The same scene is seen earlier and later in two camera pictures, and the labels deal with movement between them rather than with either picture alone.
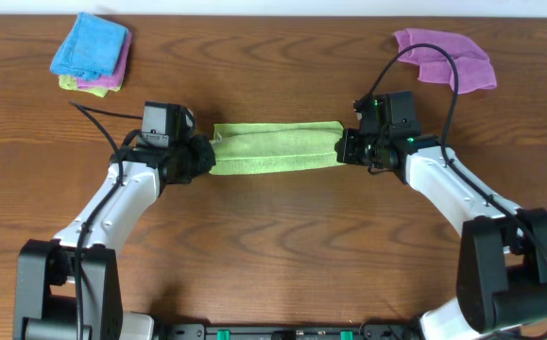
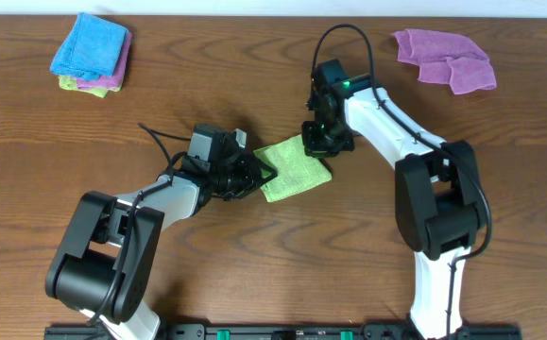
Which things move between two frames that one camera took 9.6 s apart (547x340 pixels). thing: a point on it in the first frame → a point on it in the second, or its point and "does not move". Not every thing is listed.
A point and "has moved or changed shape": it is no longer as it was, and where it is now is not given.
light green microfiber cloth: (263, 146) has moved or changed shape
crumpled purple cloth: (474, 69) does not move
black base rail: (288, 331) does not move
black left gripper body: (205, 154) → (249, 175)
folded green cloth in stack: (70, 82) does not move
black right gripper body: (345, 151) → (326, 140)
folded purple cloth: (115, 79) does not move
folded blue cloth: (92, 49) does not move
